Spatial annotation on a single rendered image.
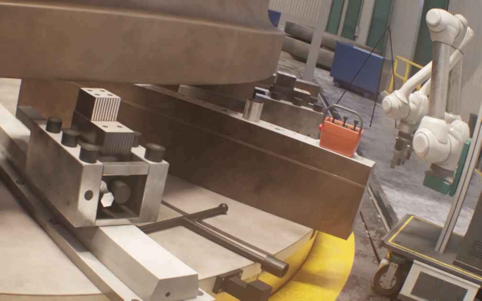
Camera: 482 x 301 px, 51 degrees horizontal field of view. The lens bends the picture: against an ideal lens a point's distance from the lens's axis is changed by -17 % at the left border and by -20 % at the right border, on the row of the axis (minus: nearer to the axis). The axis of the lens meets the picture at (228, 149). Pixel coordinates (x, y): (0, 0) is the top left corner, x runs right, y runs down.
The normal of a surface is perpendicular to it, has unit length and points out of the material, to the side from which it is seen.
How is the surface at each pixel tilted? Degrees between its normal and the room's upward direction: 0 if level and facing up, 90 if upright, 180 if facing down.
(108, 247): 72
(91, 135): 90
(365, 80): 90
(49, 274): 0
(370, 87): 90
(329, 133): 97
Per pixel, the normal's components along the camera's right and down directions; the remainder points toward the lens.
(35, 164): -0.70, 0.00
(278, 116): -0.02, 0.25
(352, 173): -0.39, 0.14
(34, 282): 0.25, -0.94
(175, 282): 0.67, 0.35
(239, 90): 0.35, 0.33
